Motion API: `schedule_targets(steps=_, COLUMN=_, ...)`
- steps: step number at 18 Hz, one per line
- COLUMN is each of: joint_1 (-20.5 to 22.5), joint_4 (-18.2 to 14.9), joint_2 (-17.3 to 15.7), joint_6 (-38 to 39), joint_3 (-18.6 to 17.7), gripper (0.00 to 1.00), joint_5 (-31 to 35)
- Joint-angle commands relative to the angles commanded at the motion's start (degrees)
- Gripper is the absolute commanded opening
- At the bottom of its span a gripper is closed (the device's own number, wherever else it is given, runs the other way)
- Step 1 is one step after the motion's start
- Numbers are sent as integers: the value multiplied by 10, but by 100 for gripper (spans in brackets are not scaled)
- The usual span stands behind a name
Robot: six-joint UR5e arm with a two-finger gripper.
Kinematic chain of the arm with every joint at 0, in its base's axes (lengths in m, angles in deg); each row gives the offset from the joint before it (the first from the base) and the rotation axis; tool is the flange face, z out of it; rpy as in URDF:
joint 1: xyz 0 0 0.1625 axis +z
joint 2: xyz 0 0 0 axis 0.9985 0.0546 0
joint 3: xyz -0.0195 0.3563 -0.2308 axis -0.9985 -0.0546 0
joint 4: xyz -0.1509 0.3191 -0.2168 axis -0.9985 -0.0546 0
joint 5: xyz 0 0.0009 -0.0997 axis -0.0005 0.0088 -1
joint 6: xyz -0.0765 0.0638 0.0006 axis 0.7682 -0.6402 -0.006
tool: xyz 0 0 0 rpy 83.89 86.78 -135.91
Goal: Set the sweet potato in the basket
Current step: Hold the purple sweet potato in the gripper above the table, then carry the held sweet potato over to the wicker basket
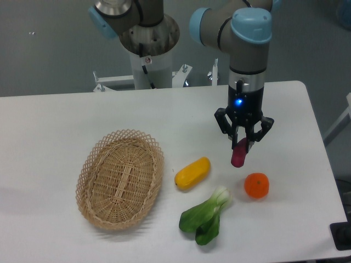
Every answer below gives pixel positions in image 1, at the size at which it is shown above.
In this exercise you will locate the green bok choy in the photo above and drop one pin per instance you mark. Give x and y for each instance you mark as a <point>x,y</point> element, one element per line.
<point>204,218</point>

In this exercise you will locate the white table leg frame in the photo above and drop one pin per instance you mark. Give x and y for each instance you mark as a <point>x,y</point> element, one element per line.
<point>338,125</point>

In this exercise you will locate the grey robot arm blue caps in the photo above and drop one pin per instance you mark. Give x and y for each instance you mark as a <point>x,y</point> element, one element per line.
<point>241,29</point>

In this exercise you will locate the woven wicker basket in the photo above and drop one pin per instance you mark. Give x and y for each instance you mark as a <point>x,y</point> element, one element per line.
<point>120,180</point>

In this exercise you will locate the purple sweet potato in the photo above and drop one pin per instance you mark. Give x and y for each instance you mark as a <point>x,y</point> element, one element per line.
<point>239,155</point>

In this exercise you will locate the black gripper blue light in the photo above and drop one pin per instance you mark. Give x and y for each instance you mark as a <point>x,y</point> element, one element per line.
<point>244,109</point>

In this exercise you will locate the yellow squash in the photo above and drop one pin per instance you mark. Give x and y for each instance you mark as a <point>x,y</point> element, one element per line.
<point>192,174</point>

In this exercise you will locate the orange tangerine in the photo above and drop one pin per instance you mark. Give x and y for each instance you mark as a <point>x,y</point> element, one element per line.
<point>256,185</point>

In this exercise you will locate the black device at table edge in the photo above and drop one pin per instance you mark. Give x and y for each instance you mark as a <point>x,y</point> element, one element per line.
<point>341,235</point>

